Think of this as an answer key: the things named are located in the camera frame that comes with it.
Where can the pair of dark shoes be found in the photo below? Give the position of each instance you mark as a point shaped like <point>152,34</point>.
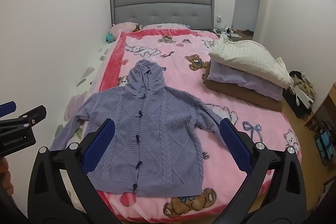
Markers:
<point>248,32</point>

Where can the blue bag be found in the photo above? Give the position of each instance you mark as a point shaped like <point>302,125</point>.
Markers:
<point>324,145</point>

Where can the teal plush toy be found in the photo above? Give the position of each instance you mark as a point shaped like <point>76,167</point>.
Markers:
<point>109,37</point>

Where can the brown folded blanket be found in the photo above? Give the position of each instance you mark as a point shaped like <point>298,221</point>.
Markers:
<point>244,94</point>

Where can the white folded blanket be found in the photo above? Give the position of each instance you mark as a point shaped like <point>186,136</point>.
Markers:
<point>246,56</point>

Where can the white nightstand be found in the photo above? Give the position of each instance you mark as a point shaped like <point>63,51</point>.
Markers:
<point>232,34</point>

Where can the lilac folded blanket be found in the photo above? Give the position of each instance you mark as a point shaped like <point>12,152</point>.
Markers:
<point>244,79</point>

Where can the purple knit hooded cardigan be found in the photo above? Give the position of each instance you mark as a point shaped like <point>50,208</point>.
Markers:
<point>157,121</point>

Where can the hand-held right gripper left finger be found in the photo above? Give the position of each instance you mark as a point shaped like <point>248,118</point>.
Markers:
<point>101,145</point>

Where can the pink plush pillow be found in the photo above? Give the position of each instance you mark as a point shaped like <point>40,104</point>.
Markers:
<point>120,28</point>

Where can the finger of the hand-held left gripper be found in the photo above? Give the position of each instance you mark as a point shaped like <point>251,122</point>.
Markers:
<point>8,108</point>
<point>34,115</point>

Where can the grey upholstered headboard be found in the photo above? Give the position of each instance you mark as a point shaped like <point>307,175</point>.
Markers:
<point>162,8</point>

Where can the black bag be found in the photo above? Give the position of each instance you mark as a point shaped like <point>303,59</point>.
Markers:
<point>294,100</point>

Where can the person's left hand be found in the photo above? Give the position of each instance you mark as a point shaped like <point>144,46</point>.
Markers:
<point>5,176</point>

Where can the wooden desk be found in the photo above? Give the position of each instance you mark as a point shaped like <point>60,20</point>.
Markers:
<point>325,108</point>

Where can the white floral bedsheet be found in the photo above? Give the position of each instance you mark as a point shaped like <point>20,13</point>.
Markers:
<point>78,87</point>

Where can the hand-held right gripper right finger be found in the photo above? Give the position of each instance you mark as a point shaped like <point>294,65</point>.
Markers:
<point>233,145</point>

